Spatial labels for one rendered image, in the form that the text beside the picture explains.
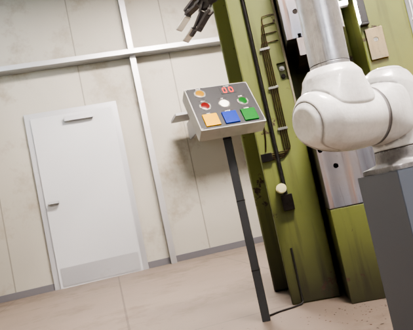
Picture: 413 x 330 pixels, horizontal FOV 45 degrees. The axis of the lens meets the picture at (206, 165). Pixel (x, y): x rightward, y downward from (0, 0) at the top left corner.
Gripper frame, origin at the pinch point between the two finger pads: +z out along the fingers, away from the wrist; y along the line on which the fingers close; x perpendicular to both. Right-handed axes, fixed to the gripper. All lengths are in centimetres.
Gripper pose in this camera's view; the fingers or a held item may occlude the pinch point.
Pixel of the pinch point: (185, 30)
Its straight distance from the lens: 209.4
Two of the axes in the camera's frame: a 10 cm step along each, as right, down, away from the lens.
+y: -3.9, -7.5, 5.4
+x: -7.4, -1.0, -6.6
